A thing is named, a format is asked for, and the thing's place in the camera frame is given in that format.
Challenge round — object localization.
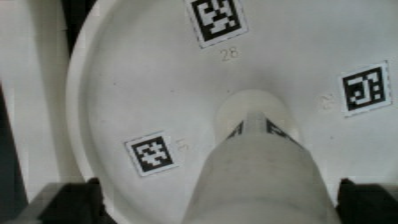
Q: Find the white cylindrical table leg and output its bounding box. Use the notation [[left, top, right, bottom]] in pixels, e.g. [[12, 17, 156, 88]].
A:
[[183, 112, 341, 224]]

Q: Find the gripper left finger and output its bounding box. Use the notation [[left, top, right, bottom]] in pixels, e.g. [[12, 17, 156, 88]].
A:
[[16, 178, 108, 224]]

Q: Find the white front fence bar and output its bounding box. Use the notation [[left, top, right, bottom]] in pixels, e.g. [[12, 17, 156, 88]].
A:
[[0, 0, 82, 198]]

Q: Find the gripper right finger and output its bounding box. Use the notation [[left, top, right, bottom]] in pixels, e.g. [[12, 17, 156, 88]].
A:
[[336, 178, 398, 224]]

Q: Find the white round table top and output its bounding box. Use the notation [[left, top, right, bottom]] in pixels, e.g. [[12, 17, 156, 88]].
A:
[[66, 0, 398, 224]]

